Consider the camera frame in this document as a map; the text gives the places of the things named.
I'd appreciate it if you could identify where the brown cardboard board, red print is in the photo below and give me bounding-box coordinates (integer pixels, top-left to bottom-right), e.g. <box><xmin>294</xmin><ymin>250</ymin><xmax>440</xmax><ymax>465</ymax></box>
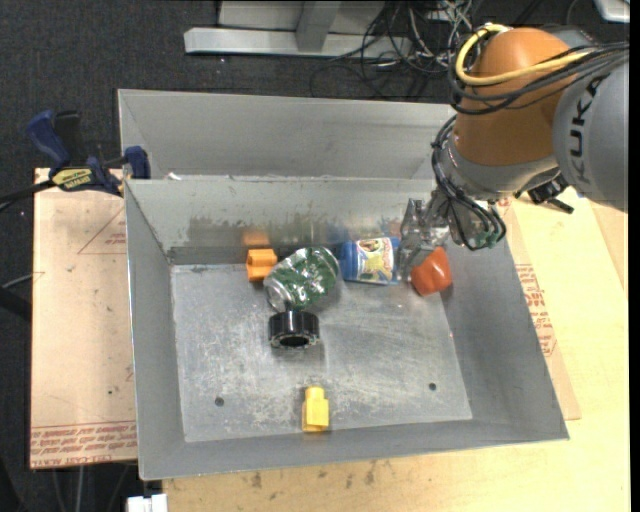
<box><xmin>29</xmin><ymin>166</ymin><xmax>584</xmax><ymax>471</ymax></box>

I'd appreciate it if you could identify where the blue printed cup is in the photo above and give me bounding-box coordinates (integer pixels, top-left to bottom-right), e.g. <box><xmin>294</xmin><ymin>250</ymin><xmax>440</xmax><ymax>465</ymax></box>
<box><xmin>338</xmin><ymin>236</ymin><xmax>402</xmax><ymax>287</ymax></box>

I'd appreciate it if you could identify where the black plastic ring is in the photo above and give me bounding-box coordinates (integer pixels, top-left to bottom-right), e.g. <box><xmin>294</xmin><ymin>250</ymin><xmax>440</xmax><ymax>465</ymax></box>
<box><xmin>267</xmin><ymin>309</ymin><xmax>322</xmax><ymax>353</ymax></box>

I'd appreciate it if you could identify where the crushed green drink can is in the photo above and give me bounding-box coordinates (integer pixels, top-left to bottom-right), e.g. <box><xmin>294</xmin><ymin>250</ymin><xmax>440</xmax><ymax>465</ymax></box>
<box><xmin>262</xmin><ymin>245</ymin><xmax>343</xmax><ymax>314</ymax></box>

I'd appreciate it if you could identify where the yellow toy block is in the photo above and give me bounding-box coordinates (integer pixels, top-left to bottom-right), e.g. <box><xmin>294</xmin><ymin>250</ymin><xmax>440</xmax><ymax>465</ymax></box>
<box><xmin>301</xmin><ymin>385</ymin><xmax>330</xmax><ymax>434</ymax></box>

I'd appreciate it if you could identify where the red-orange toy pepper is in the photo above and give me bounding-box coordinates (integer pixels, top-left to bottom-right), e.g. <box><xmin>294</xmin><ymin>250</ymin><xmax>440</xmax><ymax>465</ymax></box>
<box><xmin>409</xmin><ymin>245</ymin><xmax>454</xmax><ymax>298</ymax></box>

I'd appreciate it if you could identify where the grey metal bin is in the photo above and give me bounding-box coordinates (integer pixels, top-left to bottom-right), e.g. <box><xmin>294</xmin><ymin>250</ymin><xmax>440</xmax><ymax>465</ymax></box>
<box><xmin>117</xmin><ymin>88</ymin><xmax>571</xmax><ymax>482</ymax></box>

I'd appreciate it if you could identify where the orange toy block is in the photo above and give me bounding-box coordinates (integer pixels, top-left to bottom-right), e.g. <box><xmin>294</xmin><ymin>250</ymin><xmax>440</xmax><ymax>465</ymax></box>
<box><xmin>245</xmin><ymin>247</ymin><xmax>279</xmax><ymax>283</ymax></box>

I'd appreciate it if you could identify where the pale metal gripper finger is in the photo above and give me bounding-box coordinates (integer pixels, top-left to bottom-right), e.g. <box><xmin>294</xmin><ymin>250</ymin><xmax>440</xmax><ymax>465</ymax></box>
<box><xmin>397</xmin><ymin>242</ymin><xmax>414</xmax><ymax>284</ymax></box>
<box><xmin>410</xmin><ymin>244</ymin><xmax>433</xmax><ymax>274</ymax></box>

